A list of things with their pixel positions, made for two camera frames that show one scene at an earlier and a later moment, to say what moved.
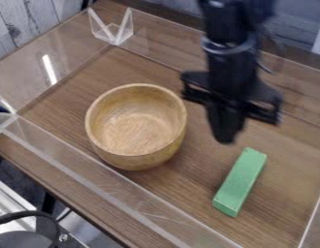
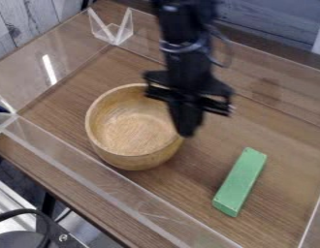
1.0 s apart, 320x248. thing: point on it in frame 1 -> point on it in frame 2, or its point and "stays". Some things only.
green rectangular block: [239, 181] stays
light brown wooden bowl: [136, 124] stays
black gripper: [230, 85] -> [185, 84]
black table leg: [49, 203] stays
